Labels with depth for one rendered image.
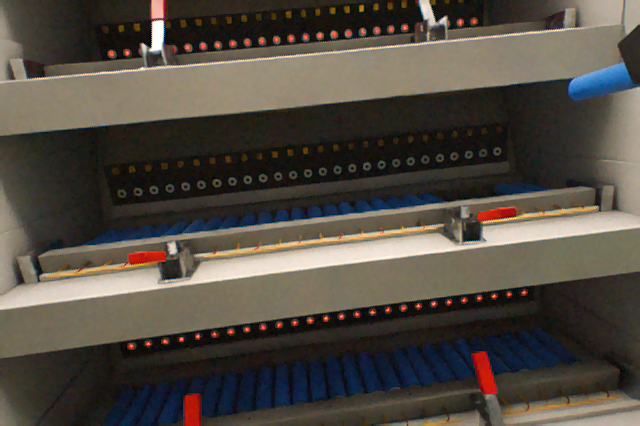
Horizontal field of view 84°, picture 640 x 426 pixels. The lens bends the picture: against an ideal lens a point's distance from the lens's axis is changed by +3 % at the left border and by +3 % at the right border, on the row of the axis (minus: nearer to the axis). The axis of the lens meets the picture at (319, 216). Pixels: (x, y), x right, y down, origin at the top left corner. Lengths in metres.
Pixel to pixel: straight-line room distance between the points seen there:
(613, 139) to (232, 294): 0.41
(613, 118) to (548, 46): 0.11
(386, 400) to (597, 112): 0.38
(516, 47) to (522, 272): 0.21
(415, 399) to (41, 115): 0.44
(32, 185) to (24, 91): 0.11
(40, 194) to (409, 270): 0.39
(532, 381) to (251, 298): 0.30
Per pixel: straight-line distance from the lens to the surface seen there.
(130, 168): 0.52
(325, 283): 0.32
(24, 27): 0.55
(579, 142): 0.52
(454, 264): 0.34
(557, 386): 0.48
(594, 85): 0.33
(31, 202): 0.48
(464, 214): 0.35
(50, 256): 0.43
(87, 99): 0.40
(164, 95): 0.37
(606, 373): 0.50
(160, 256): 0.30
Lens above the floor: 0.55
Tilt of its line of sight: 6 degrees up
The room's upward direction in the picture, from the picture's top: 7 degrees counter-clockwise
